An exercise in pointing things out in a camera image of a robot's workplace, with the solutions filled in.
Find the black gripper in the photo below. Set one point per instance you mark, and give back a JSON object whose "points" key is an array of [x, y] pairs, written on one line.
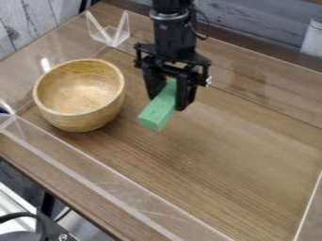
{"points": [[171, 56]]}

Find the green rectangular block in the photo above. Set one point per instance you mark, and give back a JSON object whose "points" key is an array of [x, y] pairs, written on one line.
{"points": [[159, 111]]}

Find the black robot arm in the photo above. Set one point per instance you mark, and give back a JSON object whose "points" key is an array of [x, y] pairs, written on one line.
{"points": [[169, 6]]}

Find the brown wooden bowl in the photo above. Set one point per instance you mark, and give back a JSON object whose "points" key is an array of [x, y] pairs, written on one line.
{"points": [[78, 95]]}

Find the white cylindrical container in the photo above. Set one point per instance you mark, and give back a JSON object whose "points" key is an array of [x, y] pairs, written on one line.
{"points": [[311, 45]]}

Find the black table leg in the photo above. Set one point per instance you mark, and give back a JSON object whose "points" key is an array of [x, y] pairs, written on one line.
{"points": [[46, 204]]}

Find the clear acrylic tray wall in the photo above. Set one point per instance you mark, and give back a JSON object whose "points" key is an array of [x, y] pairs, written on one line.
{"points": [[225, 175]]}

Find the black metal bracket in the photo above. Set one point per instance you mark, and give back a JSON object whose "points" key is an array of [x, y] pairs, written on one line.
{"points": [[53, 231]]}

